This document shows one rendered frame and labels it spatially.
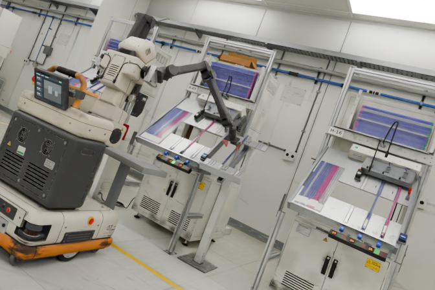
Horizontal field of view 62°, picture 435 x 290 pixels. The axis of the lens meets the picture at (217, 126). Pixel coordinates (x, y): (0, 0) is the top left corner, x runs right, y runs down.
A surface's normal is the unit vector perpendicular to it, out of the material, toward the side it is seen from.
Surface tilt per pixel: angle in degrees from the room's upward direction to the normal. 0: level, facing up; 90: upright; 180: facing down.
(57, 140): 90
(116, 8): 90
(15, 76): 90
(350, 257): 90
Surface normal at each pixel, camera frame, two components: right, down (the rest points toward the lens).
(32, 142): -0.40, -0.20
